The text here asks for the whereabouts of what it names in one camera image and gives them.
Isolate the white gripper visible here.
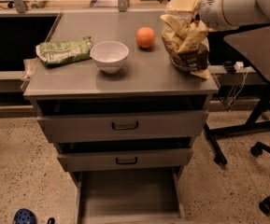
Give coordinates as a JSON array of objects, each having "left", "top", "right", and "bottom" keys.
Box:
[{"left": 165, "top": 0, "right": 232, "bottom": 53}]

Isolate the brown chip bag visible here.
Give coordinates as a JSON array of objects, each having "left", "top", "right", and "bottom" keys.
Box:
[{"left": 161, "top": 14, "right": 209, "bottom": 79}]

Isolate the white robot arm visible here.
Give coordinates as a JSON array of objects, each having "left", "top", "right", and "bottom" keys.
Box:
[{"left": 161, "top": 0, "right": 270, "bottom": 54}]

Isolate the grey top drawer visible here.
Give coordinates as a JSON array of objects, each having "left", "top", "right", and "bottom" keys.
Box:
[{"left": 38, "top": 110, "right": 208, "bottom": 143}]

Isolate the grey drawer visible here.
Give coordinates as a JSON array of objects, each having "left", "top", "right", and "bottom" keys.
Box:
[
  {"left": 58, "top": 148, "right": 192, "bottom": 172},
  {"left": 74, "top": 168, "right": 186, "bottom": 224},
  {"left": 38, "top": 110, "right": 208, "bottom": 143}
]

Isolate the grey drawer cabinet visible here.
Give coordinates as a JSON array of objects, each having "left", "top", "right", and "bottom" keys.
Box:
[{"left": 22, "top": 9, "right": 220, "bottom": 224}]

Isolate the grey middle drawer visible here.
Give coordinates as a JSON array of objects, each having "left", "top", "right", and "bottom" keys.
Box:
[{"left": 58, "top": 148, "right": 192, "bottom": 172}]

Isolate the green chip bag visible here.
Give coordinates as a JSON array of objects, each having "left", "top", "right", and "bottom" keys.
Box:
[{"left": 36, "top": 36, "right": 92, "bottom": 66}]

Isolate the grey bottom drawer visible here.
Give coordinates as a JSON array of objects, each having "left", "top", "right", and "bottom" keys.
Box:
[{"left": 74, "top": 168, "right": 186, "bottom": 224}]

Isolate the orange fruit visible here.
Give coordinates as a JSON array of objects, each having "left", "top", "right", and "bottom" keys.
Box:
[{"left": 135, "top": 27, "right": 156, "bottom": 49}]

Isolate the white power adapter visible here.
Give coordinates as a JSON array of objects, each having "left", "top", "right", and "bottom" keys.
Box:
[{"left": 234, "top": 62, "right": 244, "bottom": 71}]

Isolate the white bowl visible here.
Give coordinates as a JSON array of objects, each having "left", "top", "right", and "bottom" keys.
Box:
[{"left": 90, "top": 41, "right": 129, "bottom": 74}]

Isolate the blue croc shoe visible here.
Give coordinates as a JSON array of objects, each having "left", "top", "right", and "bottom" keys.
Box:
[{"left": 12, "top": 208, "right": 36, "bottom": 224}]

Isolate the black top drawer handle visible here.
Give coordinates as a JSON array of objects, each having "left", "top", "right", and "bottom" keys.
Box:
[{"left": 111, "top": 121, "right": 139, "bottom": 131}]

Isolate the black drawer handle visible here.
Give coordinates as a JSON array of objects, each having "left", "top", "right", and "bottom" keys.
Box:
[
  {"left": 115, "top": 157, "right": 138, "bottom": 165},
  {"left": 111, "top": 121, "right": 139, "bottom": 131}
]

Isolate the black middle drawer handle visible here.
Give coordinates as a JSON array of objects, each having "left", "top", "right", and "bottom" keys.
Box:
[{"left": 115, "top": 157, "right": 138, "bottom": 165}]

